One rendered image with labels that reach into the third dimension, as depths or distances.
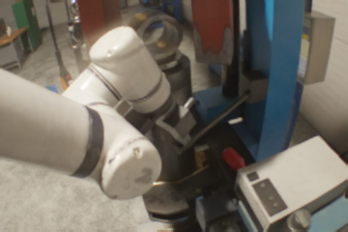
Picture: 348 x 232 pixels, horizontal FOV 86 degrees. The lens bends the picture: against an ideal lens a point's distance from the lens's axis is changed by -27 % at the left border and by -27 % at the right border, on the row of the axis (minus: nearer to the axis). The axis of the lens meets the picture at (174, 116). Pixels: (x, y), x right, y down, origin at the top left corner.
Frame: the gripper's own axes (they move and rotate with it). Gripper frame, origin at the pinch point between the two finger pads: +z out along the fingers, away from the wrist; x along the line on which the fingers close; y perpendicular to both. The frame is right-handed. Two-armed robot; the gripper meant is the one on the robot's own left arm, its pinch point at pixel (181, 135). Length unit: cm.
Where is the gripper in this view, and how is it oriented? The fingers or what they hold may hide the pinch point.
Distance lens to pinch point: 63.7
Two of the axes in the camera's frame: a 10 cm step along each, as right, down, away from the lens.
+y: 6.1, -7.6, 2.2
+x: -7.0, -3.8, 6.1
